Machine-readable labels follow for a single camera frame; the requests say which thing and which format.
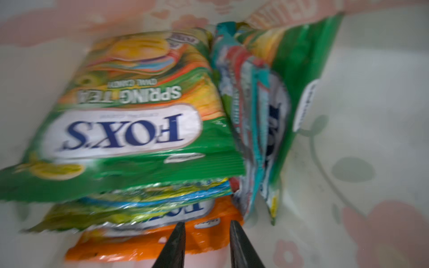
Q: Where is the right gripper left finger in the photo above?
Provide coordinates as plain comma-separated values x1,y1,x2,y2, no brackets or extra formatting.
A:
152,222,186,268

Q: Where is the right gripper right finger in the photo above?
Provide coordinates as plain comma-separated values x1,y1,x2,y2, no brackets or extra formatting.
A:
230,220,265,268

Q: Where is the yellow green Fox's candy bag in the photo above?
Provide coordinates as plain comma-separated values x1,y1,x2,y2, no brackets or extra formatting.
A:
26,178,232,233

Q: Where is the white floral paper bag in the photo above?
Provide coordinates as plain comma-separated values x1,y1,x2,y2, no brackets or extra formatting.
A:
1,1,429,268

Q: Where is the green Fox's spring tea bag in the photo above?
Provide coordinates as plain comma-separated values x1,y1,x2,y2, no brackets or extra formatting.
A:
1,28,245,203

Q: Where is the teal Fox's candy bag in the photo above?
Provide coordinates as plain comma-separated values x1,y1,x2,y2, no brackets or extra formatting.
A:
211,22,289,218

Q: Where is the orange Fox's candy bag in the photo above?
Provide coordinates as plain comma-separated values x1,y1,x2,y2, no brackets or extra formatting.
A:
65,196,244,262

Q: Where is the green candy bag in bag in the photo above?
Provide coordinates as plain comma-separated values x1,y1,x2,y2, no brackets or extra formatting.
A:
235,13,343,224

